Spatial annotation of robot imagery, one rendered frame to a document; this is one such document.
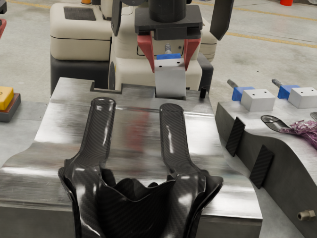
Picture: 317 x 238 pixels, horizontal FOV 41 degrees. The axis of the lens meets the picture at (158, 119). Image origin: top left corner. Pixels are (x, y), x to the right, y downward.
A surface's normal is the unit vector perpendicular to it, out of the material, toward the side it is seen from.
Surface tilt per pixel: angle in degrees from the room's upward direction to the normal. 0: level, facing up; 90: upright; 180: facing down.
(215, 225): 83
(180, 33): 99
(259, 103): 90
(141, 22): 13
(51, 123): 4
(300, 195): 90
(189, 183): 25
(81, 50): 90
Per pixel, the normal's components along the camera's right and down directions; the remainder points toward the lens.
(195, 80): 0.21, 0.61
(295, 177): -0.94, 0.06
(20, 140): 0.11, -0.87
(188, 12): -0.04, -0.79
